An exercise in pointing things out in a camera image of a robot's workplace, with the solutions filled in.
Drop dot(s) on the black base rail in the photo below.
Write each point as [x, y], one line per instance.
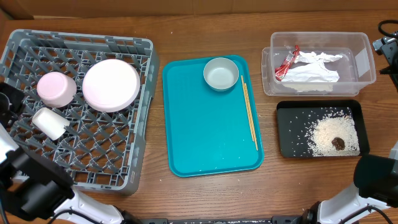
[283, 219]

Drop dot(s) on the clear plastic bin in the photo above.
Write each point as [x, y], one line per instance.
[356, 69]

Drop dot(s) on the wooden chopstick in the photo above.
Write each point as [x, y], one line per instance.
[242, 81]
[250, 116]

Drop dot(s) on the black plastic tray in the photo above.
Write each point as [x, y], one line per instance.
[285, 111]

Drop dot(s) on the large white plate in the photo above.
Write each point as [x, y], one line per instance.
[110, 85]

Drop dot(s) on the red snack wrapper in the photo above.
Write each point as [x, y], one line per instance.
[281, 71]

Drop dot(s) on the white napkin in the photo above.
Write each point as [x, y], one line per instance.
[310, 67]

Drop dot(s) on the brown food scrap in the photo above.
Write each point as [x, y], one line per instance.
[338, 143]

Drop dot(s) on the grey dish rack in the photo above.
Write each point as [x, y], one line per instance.
[101, 151]

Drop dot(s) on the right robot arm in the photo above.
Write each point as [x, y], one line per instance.
[374, 189]

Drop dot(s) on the white rice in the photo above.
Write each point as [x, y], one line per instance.
[317, 127]

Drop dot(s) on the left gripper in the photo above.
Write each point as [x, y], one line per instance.
[19, 96]

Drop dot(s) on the white cup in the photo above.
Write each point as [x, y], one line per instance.
[50, 123]

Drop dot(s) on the grey saucer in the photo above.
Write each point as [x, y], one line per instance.
[221, 73]

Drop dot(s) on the teal plastic tray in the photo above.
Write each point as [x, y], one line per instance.
[208, 131]

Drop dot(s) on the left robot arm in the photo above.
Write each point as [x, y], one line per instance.
[33, 187]

